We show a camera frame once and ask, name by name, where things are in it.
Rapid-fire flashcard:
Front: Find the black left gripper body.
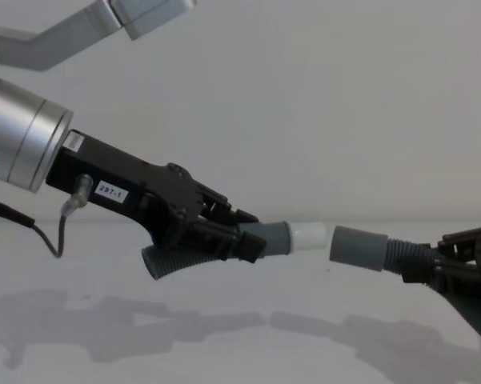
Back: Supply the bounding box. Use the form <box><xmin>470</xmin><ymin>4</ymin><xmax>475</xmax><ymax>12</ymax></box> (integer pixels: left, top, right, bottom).
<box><xmin>45</xmin><ymin>128</ymin><xmax>204</xmax><ymax>246</ymax></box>

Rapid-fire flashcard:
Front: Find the grey ribbed hose white tip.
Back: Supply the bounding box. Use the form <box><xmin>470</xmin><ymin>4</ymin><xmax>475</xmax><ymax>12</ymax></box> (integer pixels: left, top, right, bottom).
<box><xmin>140</xmin><ymin>219</ymin><xmax>329</xmax><ymax>282</ymax></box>

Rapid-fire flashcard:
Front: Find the grey ribbed hose grey cuff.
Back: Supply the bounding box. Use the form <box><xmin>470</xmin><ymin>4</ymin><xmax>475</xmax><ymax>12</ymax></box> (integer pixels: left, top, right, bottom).
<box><xmin>328</xmin><ymin>225</ymin><xmax>481</xmax><ymax>345</ymax></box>

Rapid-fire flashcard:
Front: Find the white table cloth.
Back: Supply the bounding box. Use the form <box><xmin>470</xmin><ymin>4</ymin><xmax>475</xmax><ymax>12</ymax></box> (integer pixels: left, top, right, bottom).
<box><xmin>0</xmin><ymin>218</ymin><xmax>481</xmax><ymax>384</ymax></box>

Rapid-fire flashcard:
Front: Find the thin dark cable silver plug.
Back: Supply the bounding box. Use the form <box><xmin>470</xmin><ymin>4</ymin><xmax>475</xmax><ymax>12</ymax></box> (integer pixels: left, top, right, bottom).
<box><xmin>0</xmin><ymin>173</ymin><xmax>94</xmax><ymax>259</ymax></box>

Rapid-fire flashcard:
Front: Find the plain pale wall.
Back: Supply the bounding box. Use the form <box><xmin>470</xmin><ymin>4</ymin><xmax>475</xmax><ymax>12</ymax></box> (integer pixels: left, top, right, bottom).
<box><xmin>0</xmin><ymin>0</ymin><xmax>481</xmax><ymax>225</ymax></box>

